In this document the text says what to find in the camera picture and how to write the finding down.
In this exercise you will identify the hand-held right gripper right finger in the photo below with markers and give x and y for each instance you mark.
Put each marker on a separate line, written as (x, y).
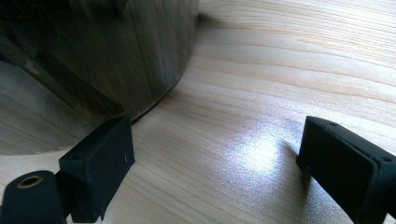
(342, 161)

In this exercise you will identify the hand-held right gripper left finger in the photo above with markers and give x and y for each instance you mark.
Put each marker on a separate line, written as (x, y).
(102, 165)

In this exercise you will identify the shiny metal bin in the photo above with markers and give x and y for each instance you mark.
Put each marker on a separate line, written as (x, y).
(93, 62)

